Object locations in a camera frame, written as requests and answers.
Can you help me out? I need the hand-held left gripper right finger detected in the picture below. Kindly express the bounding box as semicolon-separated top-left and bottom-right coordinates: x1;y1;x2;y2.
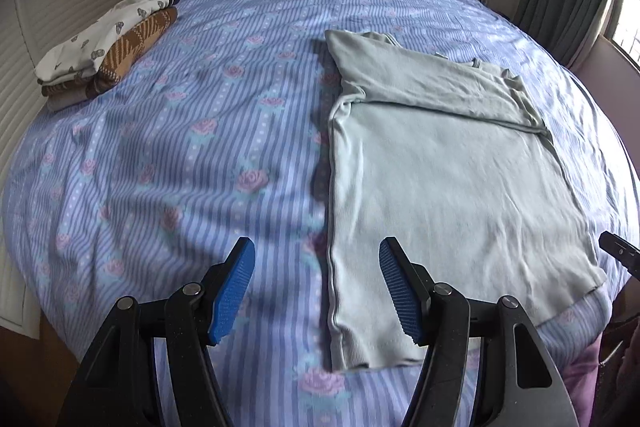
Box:
378;236;581;427

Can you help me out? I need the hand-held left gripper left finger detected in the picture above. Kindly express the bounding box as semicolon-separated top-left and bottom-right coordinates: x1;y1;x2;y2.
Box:
56;237;256;427

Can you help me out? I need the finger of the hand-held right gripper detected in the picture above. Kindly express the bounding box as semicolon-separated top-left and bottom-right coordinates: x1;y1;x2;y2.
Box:
598;231;640;280

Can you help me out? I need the light green shirt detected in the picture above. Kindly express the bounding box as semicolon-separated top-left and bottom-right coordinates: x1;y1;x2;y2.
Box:
324;30;608;374

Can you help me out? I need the purple blanket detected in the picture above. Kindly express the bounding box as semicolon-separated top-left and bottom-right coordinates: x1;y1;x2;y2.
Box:
564;338;608;427

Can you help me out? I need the blue striped floral bed sheet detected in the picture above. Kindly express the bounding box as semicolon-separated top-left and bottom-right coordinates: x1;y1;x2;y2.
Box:
1;0;627;427

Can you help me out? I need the window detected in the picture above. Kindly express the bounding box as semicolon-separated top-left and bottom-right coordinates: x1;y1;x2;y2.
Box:
602;0;640;70

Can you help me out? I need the grey folded cloth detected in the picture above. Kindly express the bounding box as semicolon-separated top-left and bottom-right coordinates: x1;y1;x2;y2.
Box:
46;89;91;112

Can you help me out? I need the brown patterned folded cloth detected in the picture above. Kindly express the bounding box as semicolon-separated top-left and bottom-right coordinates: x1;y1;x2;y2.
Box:
41;6;179;100

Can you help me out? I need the white butterfly print folded cloth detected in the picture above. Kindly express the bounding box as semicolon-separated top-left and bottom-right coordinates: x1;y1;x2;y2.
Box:
34;0;181;84

